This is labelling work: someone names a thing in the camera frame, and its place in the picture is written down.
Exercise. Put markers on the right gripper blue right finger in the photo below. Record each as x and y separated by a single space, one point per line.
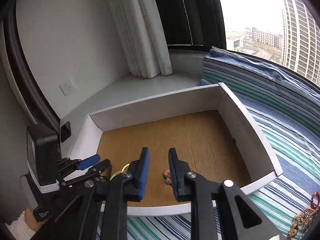
218 210

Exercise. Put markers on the blue striped bed sheet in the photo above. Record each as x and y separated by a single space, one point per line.
287 111

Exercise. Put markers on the white wall socket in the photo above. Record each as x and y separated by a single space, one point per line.
67 87

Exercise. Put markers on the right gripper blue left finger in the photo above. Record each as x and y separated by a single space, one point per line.
128 186

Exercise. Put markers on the white cardboard box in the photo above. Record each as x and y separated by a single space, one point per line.
208 126

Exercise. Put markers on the white knit sleeve forearm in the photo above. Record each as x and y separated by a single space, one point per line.
19 228

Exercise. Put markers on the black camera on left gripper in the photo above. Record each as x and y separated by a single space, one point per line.
42 157

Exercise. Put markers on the left white curtain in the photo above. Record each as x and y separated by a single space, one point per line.
141 34

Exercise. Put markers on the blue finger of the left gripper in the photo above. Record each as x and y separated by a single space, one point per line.
71 176
88 162

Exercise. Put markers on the person's left hand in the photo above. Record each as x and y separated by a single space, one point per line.
31 222

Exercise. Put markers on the gold chain jewelry pile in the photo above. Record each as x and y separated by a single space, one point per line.
302 221

